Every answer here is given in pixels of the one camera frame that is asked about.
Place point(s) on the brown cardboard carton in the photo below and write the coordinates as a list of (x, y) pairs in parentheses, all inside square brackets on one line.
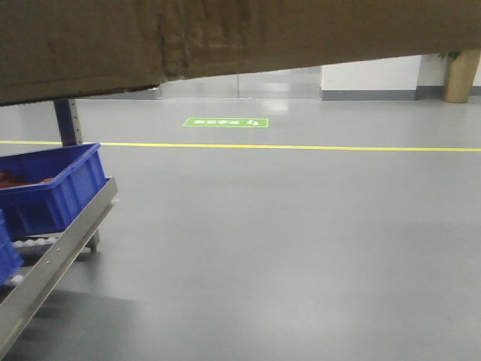
[(70, 49)]

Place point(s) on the green floor sign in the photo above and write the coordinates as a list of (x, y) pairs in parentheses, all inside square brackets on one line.
[(227, 122)]

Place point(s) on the blue bin with red bag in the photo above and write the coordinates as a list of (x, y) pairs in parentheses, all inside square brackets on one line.
[(60, 183)]

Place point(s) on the white roller track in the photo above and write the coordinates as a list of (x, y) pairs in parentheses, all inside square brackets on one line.
[(30, 251)]

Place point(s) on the red snack bag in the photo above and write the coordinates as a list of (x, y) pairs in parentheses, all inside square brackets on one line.
[(8, 180)]

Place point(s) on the blue bin at left edge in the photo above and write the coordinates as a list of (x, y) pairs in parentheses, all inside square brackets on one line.
[(11, 261)]

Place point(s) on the blue shelf upright post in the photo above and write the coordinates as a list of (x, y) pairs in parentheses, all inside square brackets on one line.
[(68, 122)]

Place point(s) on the stainless steel shelf rail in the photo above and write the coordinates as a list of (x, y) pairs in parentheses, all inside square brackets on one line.
[(23, 301)]

